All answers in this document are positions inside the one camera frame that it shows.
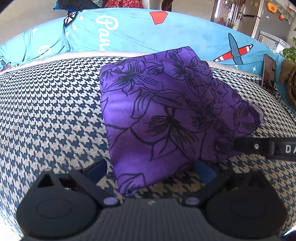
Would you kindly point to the white appliance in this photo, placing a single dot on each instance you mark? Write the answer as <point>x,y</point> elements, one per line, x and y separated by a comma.
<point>272,40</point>

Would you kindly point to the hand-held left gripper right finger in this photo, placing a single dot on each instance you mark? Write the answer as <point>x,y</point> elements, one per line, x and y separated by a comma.
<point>205,173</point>

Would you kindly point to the dark wooden chair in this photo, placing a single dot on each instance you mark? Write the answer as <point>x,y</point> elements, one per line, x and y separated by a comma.
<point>167,5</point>

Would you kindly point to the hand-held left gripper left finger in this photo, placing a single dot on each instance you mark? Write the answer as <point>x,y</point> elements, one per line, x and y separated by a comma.
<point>96,170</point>

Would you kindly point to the green potted plant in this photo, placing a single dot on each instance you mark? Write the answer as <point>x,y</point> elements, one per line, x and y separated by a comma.
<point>290,49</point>

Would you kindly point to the houndstooth sofa seat cover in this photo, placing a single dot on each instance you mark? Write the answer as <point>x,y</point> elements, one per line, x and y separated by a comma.
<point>57,111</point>

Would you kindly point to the brown patterned scarf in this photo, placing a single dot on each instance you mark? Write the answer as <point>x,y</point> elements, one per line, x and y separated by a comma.
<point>289,81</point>

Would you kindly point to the silver refrigerator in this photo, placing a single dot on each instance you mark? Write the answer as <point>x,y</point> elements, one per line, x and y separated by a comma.
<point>251,16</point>

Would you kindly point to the dark tablet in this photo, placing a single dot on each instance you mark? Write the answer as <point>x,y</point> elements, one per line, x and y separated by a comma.
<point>268,74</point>

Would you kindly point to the orange wall toy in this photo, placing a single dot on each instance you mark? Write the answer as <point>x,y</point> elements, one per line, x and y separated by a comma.
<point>272,7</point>

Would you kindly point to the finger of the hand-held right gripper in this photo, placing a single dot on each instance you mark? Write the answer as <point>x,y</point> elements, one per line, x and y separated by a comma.
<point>252,146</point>

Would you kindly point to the blue printed sofa cover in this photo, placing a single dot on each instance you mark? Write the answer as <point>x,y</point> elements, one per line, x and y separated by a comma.
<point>138,30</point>

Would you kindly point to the wooden door frame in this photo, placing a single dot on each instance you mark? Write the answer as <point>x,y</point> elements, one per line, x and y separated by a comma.
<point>215,11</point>

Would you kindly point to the red floral cloth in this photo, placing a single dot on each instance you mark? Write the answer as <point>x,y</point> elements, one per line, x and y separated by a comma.
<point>122,3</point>

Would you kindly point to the purple floral garment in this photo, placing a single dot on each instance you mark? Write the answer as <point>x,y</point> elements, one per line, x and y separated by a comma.
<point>161,111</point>

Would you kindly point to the pale green pillow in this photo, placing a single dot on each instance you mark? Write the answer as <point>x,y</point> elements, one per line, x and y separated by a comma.
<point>98,2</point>

